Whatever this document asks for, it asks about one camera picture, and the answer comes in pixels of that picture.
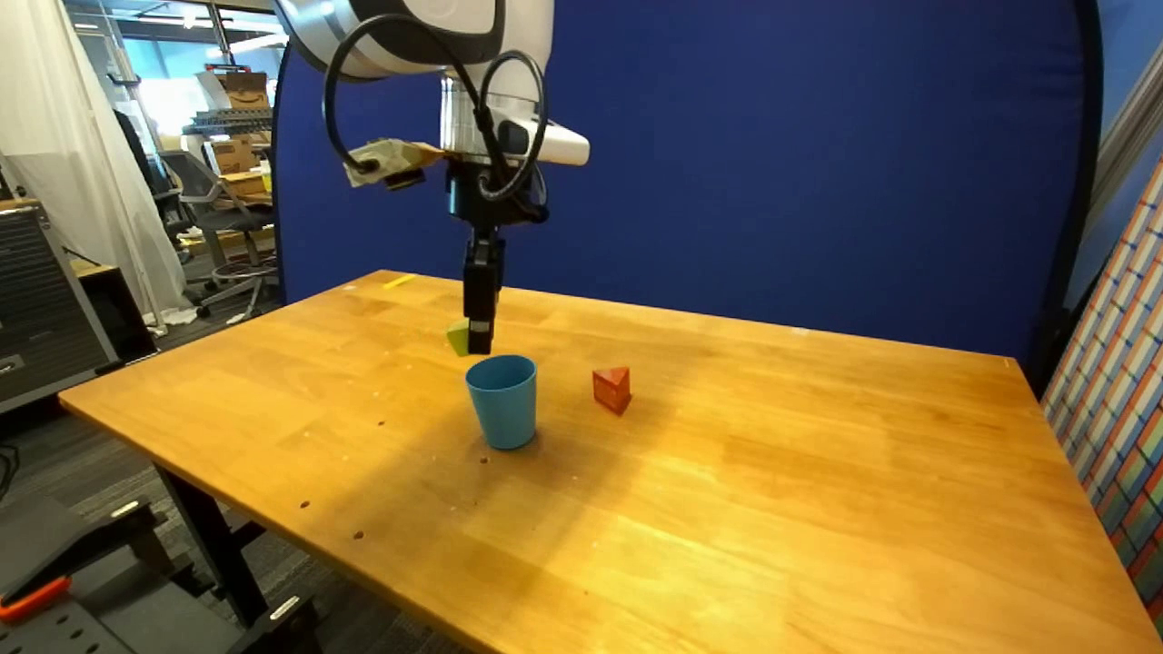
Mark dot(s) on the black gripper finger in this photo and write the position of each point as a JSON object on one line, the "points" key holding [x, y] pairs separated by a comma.
{"points": [[480, 305]]}

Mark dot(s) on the yellow block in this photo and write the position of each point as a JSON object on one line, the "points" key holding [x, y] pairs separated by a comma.
{"points": [[458, 340]]}

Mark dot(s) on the black equipment case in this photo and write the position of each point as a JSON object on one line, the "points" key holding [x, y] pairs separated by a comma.
{"points": [[48, 329]]}

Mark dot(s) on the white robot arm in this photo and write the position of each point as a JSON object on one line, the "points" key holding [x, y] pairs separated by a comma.
{"points": [[497, 126]]}

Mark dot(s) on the black floor stand base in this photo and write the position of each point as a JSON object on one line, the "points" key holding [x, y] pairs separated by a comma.
{"points": [[112, 585]]}

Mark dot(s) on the blue round backdrop screen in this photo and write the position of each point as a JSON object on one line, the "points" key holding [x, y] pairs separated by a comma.
{"points": [[903, 169]]}

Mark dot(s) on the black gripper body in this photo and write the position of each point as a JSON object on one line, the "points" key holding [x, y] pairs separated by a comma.
{"points": [[489, 215]]}

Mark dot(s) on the white curtain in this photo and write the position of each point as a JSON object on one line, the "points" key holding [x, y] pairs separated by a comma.
{"points": [[63, 146]]}

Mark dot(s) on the black table leg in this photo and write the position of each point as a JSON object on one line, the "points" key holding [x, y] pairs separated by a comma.
{"points": [[221, 547]]}

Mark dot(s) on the orange triangular block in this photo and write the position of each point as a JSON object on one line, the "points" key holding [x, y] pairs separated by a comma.
{"points": [[613, 391]]}

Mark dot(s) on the light blue cup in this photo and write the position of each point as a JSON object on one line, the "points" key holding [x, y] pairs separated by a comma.
{"points": [[503, 393]]}

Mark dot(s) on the colourful checkered panel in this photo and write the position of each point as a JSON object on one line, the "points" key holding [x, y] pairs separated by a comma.
{"points": [[1108, 398]]}

